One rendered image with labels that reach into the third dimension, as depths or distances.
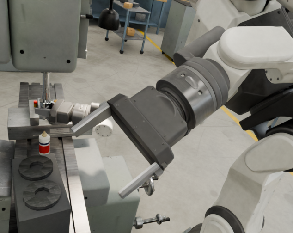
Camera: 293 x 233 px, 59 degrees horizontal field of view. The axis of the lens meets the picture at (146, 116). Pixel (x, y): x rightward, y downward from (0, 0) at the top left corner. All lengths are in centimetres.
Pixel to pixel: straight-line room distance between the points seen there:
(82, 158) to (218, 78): 95
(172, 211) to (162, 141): 194
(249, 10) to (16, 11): 59
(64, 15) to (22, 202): 51
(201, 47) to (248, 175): 43
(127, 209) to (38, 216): 67
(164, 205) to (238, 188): 149
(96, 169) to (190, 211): 128
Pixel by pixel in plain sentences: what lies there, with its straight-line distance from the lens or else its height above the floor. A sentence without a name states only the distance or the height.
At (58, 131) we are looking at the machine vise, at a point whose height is 96.
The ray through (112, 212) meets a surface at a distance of 130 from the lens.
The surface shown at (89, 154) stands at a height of 85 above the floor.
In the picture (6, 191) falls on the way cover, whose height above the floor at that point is 86.
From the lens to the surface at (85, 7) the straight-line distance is 90.
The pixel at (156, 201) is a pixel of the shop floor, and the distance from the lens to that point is 228.
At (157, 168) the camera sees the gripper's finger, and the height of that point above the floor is 146.
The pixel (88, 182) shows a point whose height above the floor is 85.
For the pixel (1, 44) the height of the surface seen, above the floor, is 140.
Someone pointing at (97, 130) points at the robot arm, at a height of 112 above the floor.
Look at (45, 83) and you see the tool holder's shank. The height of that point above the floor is 124.
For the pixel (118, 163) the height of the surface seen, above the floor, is 73.
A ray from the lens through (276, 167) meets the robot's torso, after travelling 70.
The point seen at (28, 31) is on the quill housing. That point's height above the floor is 144.
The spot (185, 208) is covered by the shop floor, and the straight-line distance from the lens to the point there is 232.
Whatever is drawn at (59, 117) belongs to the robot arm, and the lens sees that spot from 100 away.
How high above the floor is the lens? 168
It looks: 31 degrees down
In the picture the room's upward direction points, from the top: 14 degrees clockwise
